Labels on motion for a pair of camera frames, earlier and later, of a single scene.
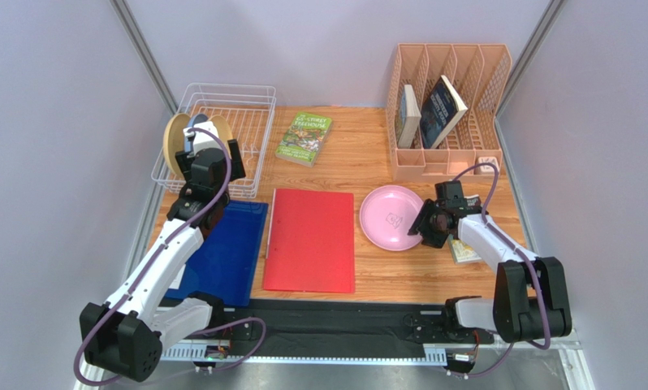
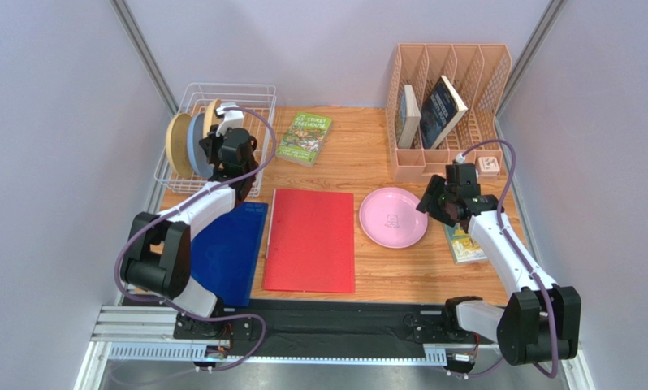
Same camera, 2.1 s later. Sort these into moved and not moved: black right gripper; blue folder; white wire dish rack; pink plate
Moved: black right gripper
Not moved: pink plate; white wire dish rack; blue folder
